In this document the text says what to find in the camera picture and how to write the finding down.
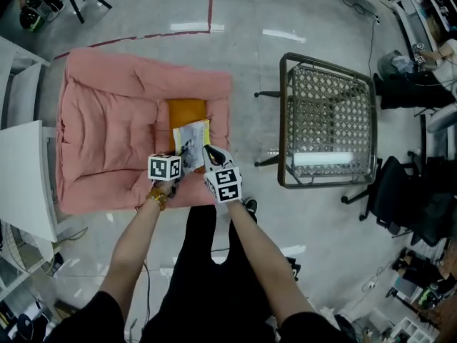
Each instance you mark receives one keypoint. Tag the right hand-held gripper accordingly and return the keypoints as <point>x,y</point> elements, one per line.
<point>226,186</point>

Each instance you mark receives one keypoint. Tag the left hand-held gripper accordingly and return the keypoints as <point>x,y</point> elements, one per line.
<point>164,166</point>

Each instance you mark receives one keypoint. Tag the yellow white magazine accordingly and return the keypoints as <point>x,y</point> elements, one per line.
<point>193,134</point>

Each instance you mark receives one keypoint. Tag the pink cushioned armchair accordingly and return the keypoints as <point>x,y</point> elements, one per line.
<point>107,127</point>

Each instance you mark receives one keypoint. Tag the person's right forearm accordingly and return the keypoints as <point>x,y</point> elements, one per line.
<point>264,256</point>

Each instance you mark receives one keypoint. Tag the person's left forearm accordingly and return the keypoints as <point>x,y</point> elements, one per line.
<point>128,256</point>

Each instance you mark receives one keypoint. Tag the woven rattan side table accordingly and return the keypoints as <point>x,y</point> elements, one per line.
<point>328,120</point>

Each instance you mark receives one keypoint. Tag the person's left hand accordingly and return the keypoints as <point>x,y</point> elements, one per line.
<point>161,185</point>

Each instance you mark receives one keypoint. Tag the orange cushion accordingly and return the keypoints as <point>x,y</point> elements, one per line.
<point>187,113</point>

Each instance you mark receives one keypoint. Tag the person's right black shoe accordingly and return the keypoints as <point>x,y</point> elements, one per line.
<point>250,207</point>

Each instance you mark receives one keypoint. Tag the person's black clothing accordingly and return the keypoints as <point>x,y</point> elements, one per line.
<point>207,284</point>

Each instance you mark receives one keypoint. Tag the small black device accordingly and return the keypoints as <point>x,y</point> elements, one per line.
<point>293,268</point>

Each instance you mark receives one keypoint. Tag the white desk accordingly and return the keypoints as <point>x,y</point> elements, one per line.
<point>25,177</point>

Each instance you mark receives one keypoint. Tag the black office chair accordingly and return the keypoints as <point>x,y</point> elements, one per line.
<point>392,191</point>

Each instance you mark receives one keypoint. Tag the white power strip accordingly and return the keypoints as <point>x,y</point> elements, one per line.
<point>371,284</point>

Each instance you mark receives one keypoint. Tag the black green helmet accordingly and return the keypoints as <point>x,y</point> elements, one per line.
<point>33,19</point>

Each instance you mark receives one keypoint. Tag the grey shell chair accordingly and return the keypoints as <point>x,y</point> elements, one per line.
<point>442,118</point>

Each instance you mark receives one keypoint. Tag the long white wall shelving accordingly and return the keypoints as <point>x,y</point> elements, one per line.
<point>410,20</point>

